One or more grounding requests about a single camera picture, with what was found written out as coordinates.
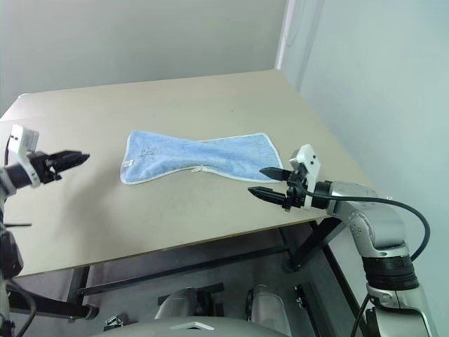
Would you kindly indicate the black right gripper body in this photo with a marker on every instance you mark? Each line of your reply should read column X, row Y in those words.
column 296, row 191

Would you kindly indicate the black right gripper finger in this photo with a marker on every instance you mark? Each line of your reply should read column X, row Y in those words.
column 275, row 173
column 268, row 196

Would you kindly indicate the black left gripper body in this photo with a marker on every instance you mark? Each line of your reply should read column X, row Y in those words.
column 45, row 169

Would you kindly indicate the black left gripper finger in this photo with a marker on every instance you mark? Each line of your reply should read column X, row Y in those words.
column 72, row 154
column 70, row 163

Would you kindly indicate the light blue terry towel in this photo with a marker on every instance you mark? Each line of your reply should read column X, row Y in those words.
column 217, row 154

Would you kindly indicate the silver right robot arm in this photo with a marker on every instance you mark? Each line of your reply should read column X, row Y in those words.
column 379, row 217

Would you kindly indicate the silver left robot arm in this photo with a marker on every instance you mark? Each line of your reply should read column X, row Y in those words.
column 7, row 179

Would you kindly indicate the grey right robot leg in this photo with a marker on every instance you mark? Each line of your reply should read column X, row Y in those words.
column 268, row 305

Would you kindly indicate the grey robot leg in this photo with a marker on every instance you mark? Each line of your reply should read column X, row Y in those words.
column 268, row 305
column 186, row 302

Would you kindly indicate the grey left robot leg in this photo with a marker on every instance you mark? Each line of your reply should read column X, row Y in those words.
column 186, row 302

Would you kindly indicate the silver robot torso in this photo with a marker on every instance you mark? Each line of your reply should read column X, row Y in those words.
column 196, row 324

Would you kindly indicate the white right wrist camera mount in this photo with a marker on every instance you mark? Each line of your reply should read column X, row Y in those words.
column 310, row 162

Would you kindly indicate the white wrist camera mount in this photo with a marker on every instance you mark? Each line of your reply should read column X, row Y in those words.
column 310, row 162
column 21, row 140

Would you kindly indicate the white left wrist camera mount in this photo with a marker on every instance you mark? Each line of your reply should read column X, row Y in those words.
column 21, row 140

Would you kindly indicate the black metal table frame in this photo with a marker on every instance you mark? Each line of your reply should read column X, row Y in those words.
column 308, row 245

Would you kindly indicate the white wall corner trim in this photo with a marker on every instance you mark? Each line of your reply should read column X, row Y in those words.
column 286, row 35

